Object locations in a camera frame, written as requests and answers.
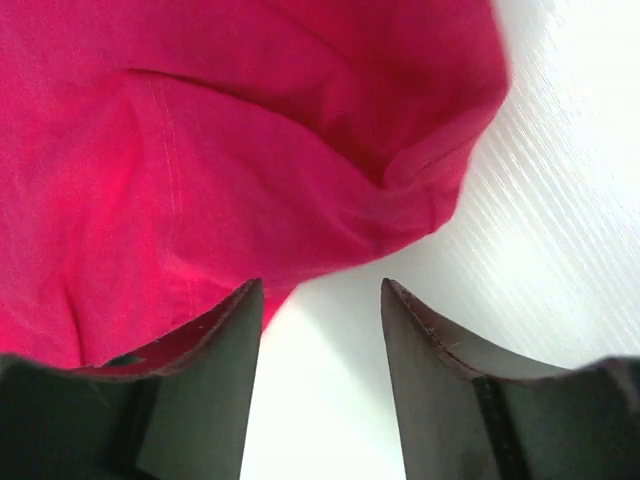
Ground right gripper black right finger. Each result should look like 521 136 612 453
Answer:
381 279 639 479

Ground red t shirt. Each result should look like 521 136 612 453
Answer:
1 1 509 369

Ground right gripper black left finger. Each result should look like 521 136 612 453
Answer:
1 280 264 479

